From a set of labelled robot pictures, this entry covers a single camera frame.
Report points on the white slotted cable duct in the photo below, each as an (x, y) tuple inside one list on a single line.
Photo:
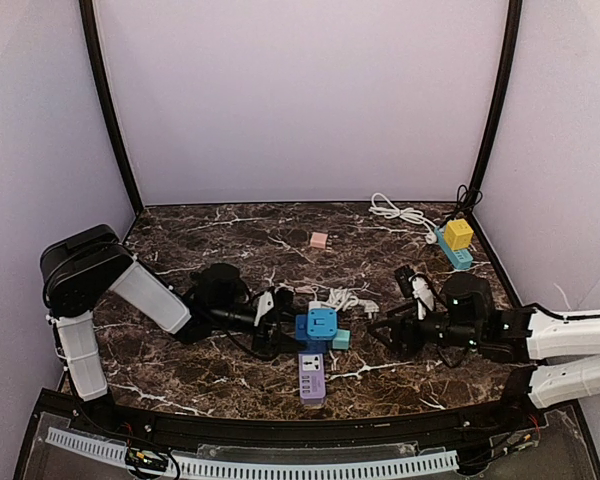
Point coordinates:
[(392, 461)]

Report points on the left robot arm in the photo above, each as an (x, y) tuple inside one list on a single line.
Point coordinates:
[(80, 270)]

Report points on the small teal plug adapter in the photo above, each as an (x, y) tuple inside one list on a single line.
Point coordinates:
[(341, 341)]

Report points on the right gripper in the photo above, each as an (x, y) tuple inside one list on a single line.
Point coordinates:
[(410, 334)]

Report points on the yellow cube socket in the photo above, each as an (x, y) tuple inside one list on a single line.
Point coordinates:
[(458, 234)]

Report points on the blue adapter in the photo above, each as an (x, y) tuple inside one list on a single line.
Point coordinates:
[(322, 324)]

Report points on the teal power strip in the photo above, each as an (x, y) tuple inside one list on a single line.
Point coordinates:
[(461, 259)]

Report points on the purple power strip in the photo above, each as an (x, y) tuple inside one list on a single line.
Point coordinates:
[(311, 375)]

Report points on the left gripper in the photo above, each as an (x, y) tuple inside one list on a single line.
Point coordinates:
[(268, 330)]

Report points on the pink charger cube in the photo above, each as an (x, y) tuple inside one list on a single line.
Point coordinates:
[(322, 241)]

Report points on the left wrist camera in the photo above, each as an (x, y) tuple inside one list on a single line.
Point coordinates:
[(271, 300)]

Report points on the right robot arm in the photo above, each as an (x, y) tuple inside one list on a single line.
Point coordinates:
[(556, 354)]

